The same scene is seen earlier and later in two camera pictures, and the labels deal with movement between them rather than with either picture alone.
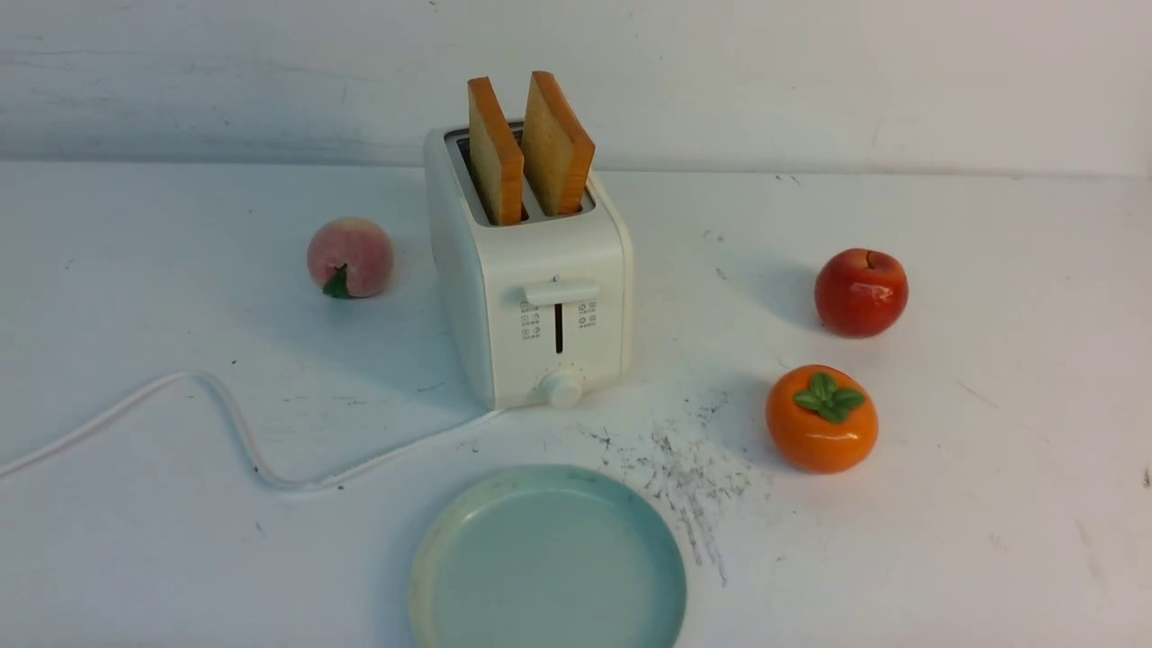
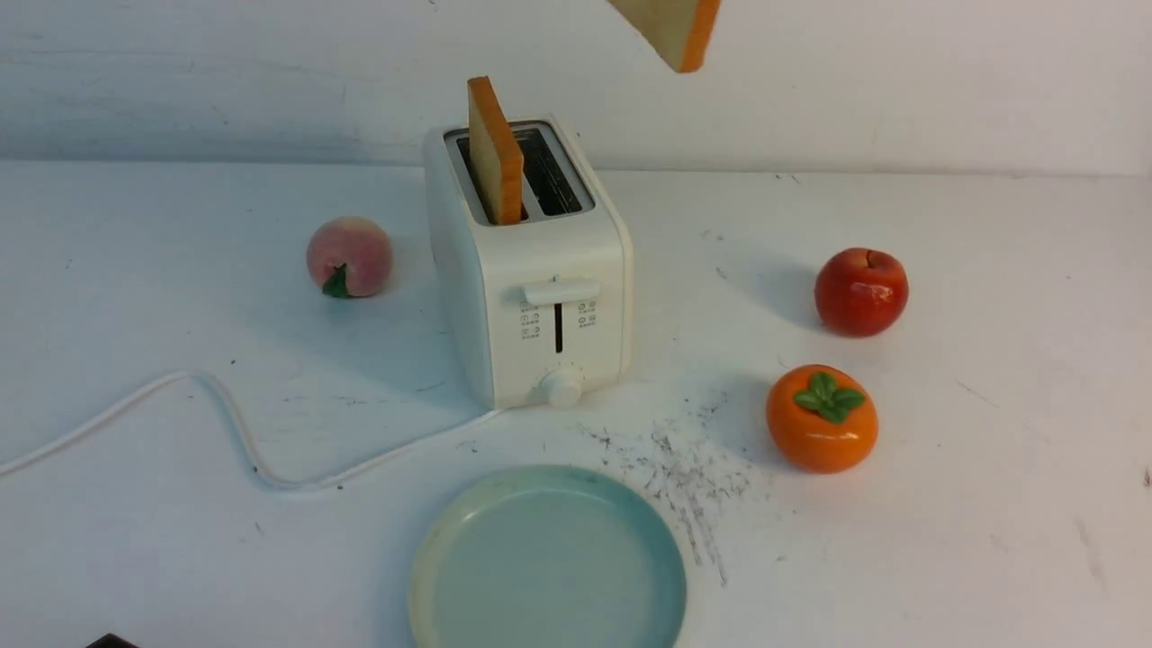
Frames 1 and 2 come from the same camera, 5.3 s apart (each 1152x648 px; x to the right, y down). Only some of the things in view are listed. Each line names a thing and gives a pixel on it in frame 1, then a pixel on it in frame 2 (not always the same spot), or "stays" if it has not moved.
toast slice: x=496 y=156 stays
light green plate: x=550 y=556 stays
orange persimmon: x=822 y=420 stays
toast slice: x=557 y=152 -> x=679 y=30
